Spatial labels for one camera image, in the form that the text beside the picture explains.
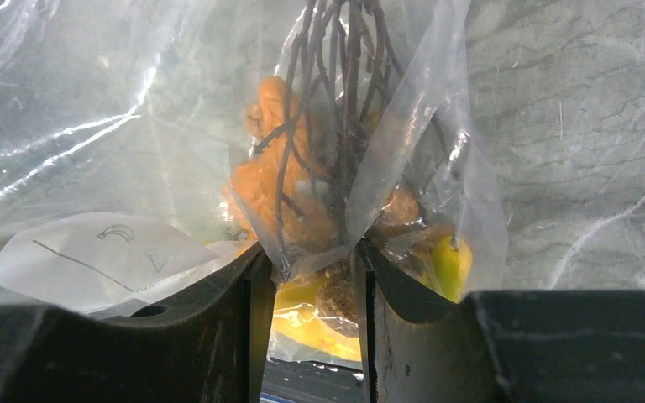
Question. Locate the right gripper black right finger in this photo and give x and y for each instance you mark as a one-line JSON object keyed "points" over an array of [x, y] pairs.
{"points": [[495, 346]]}

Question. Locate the yellow fake banana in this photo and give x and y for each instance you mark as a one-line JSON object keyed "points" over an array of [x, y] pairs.
{"points": [[315, 317]]}

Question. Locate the brown fake longan bunch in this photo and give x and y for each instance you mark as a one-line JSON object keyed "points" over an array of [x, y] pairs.
{"points": [[385, 164]]}

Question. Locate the white paper label card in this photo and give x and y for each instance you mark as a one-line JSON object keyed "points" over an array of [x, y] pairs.
{"points": [[105, 264]]}

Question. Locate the orange fake fried food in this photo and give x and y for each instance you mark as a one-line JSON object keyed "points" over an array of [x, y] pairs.
{"points": [[255, 180]]}

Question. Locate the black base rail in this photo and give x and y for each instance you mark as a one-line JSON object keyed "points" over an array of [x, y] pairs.
{"points": [[309, 381]]}

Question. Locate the clear zip top bag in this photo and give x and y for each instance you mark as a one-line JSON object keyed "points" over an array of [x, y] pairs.
{"points": [[137, 108]]}

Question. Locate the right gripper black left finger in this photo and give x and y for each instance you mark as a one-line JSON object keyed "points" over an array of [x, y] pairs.
{"points": [[207, 343]]}

